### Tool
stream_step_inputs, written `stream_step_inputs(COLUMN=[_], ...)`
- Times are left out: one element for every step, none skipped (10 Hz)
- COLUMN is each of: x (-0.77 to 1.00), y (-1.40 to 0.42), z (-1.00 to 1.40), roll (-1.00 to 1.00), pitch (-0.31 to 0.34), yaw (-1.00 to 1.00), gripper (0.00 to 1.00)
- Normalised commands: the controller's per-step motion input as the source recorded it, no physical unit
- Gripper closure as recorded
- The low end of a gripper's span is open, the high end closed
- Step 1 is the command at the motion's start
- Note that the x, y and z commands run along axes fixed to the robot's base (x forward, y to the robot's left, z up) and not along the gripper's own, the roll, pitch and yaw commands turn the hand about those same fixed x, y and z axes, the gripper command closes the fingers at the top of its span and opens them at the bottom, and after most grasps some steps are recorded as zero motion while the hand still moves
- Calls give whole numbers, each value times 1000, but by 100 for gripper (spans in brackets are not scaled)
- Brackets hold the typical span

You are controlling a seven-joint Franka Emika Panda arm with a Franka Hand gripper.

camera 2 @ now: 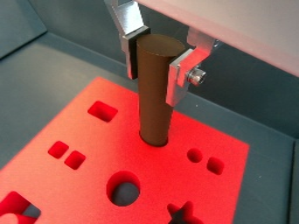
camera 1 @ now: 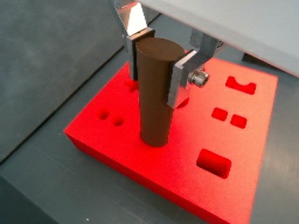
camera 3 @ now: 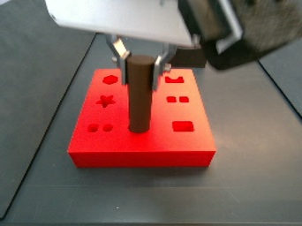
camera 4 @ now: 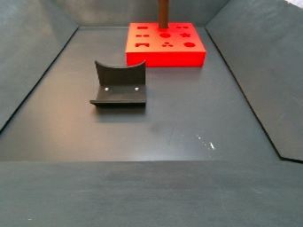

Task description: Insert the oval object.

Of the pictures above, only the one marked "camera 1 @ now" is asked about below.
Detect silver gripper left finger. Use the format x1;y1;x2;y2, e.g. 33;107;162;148
112;0;154;81

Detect brown oval peg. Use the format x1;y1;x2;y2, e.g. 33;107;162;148
136;38;184;147

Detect red shape sorter block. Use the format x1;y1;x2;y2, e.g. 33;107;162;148
64;59;277;224

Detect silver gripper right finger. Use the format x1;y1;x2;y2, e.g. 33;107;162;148
166;29;224;109

